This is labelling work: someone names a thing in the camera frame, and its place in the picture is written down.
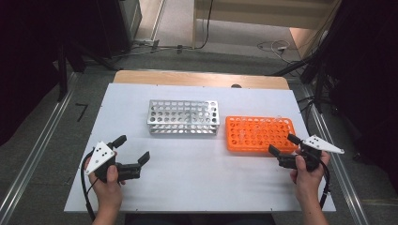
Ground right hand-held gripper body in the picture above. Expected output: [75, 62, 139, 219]
[276, 134, 345, 173]

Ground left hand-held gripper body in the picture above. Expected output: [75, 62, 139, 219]
[84, 140, 142, 184]

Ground orange plastic test tube rack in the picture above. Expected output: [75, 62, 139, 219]
[224, 115, 299, 154]

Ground silver metal test tube rack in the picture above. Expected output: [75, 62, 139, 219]
[146, 99, 221, 136]

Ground person's right hand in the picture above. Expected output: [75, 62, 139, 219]
[289, 149, 331, 203]

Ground person's left hand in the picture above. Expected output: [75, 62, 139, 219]
[87, 152, 126, 211]

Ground person's dark pants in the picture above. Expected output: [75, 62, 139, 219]
[125, 213, 276, 225]

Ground dark curtain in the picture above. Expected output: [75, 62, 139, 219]
[325, 0, 398, 195]
[0, 0, 104, 146]

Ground grey floor power strip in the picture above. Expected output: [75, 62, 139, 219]
[134, 38, 161, 51]

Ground light wooden bench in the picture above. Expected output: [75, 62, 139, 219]
[191, 0, 342, 59]

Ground dark metal cabinet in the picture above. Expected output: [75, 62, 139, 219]
[97, 0, 143, 59]

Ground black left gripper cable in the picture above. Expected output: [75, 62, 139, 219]
[80, 149, 99, 221]

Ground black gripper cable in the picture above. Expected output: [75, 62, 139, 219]
[80, 149, 99, 221]
[318, 158, 332, 210]

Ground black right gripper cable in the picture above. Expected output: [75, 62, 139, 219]
[318, 158, 332, 210]

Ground metal floor rail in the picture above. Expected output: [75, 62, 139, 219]
[0, 71, 81, 225]
[301, 85, 370, 225]

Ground black stand post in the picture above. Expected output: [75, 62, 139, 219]
[57, 43, 69, 102]
[314, 60, 327, 113]

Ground white floor cable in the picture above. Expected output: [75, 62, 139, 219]
[256, 39, 294, 64]

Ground grey floor cable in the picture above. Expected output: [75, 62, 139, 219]
[112, 45, 193, 60]

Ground black hanging cable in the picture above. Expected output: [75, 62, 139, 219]
[196, 0, 215, 51]

